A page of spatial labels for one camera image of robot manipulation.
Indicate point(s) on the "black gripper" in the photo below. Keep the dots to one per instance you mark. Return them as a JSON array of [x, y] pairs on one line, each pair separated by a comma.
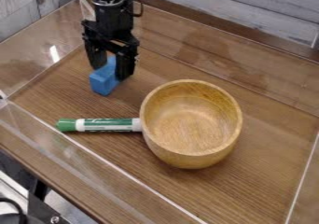
[[108, 33]]

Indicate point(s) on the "blue foam block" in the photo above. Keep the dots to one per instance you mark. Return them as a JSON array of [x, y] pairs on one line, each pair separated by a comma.
[[103, 80]]

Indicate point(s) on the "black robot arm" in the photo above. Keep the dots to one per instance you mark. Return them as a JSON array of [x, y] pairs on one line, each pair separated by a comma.
[[108, 34]]

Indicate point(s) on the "brown wooden bowl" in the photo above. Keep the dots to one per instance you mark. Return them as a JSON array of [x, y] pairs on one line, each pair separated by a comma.
[[191, 123]]

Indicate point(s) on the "green white marker pen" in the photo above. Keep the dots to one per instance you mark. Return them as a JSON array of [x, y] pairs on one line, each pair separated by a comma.
[[99, 125]]

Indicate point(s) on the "clear acrylic tray wall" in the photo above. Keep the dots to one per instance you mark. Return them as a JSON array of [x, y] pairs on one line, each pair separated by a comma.
[[105, 171]]

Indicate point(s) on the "black table leg bracket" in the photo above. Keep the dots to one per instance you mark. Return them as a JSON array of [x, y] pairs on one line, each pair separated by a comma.
[[40, 212]]

